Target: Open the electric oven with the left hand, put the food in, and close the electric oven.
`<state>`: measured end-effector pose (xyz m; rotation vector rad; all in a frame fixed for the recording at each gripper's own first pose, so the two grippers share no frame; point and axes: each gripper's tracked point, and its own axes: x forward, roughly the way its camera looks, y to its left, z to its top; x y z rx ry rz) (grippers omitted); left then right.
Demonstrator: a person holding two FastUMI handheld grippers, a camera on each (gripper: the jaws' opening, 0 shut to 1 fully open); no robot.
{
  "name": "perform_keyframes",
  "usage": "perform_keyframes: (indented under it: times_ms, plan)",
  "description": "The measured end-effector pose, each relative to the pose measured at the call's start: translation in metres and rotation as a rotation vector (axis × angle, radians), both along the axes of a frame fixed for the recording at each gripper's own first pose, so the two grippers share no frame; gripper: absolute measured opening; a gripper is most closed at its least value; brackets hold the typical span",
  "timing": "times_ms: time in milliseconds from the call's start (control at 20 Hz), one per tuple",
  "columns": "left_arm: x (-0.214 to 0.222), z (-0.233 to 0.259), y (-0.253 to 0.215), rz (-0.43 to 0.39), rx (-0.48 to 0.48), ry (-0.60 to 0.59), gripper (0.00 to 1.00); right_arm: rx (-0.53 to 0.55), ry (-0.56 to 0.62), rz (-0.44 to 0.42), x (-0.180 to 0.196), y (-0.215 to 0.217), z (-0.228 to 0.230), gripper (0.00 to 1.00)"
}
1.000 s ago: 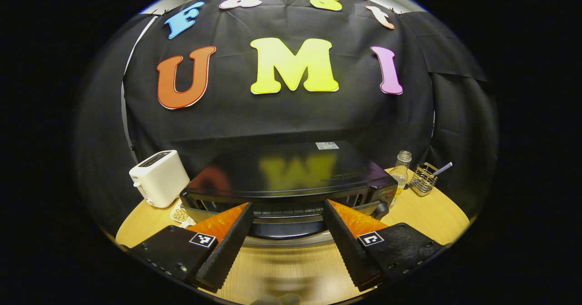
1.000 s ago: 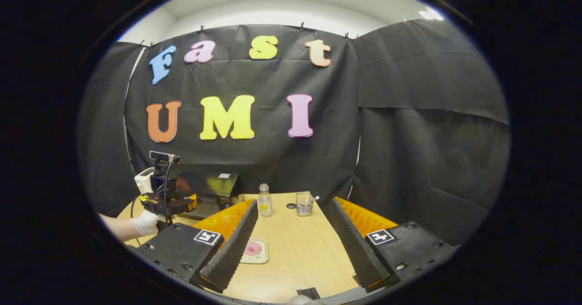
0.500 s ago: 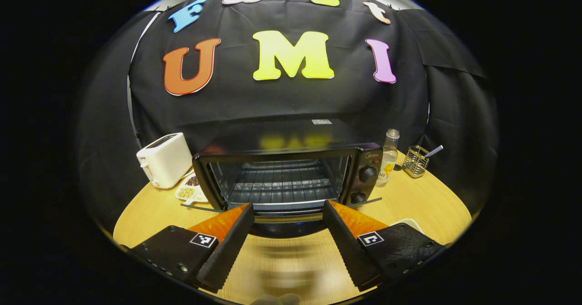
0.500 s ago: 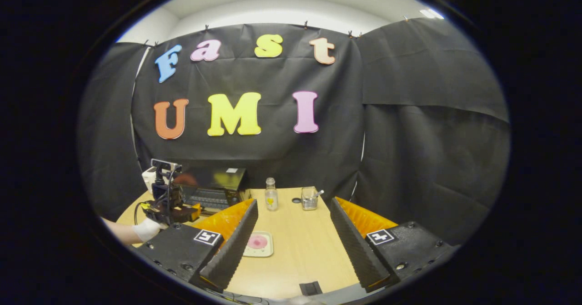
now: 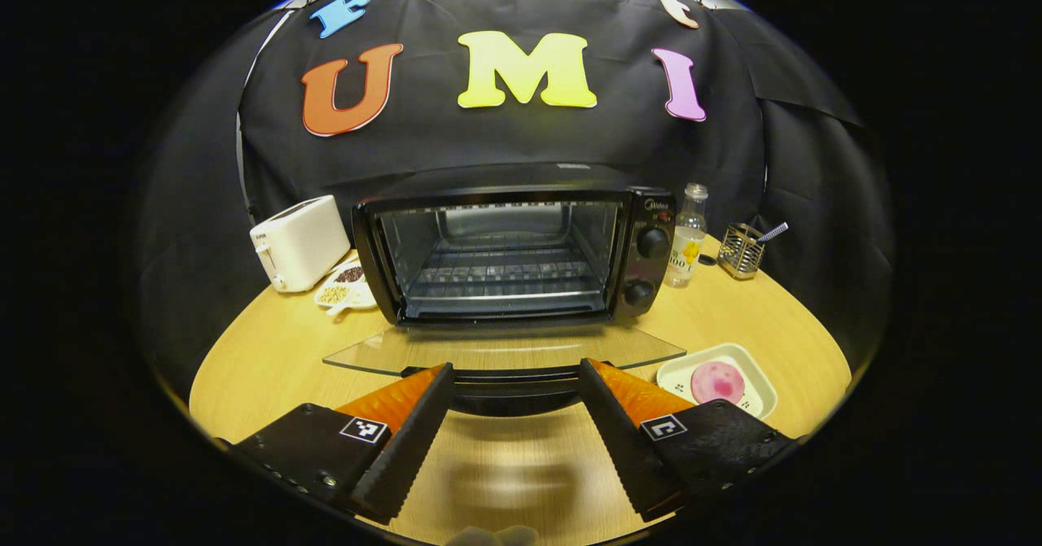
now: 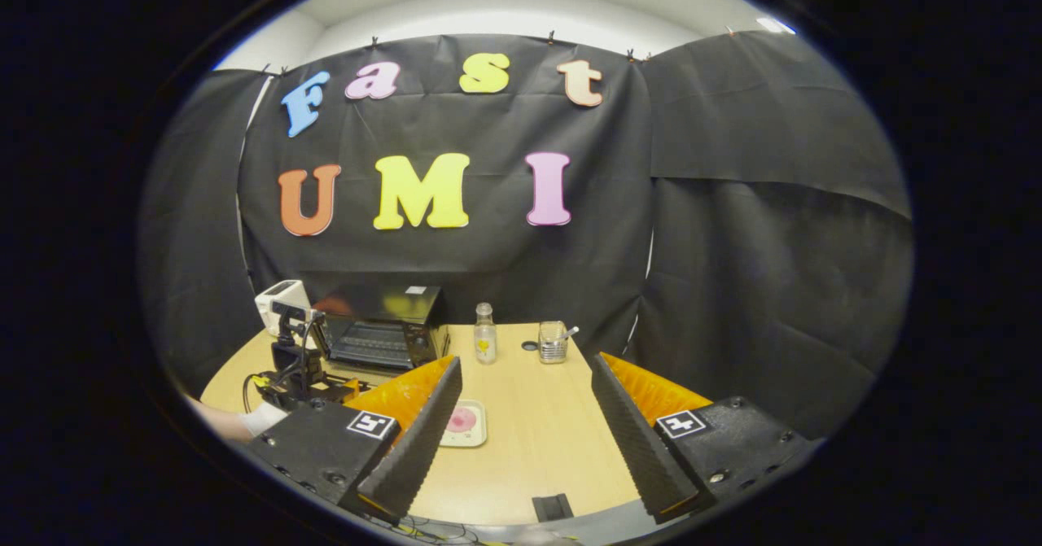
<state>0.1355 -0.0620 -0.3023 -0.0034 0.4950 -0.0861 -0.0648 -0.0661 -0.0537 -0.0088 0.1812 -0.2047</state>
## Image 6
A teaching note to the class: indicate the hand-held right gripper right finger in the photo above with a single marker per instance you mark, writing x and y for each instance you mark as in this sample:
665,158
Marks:
635,448

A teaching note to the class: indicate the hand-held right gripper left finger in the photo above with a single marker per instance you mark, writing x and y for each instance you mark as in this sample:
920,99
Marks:
419,448

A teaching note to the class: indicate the cream plate with pink food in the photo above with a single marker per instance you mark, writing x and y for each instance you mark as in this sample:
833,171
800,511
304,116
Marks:
466,425

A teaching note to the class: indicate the clear glass bottle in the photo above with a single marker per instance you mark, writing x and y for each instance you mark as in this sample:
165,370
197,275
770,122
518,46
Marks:
486,342

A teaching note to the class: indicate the small ceiling light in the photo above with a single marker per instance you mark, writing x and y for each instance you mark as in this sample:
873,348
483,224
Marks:
775,25

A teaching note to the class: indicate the white toaster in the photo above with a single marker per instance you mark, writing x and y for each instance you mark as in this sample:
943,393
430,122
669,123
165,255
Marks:
277,295

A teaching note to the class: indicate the black backdrop cloth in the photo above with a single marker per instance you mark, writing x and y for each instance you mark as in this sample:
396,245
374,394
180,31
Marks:
733,286

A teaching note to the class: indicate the black electric oven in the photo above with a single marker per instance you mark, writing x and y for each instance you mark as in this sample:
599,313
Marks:
383,306

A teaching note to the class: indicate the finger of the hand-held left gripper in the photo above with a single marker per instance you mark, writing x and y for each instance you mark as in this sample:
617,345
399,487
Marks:
338,387

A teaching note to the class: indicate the metal spoon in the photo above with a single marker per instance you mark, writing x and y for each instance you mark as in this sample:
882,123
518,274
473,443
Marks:
572,332

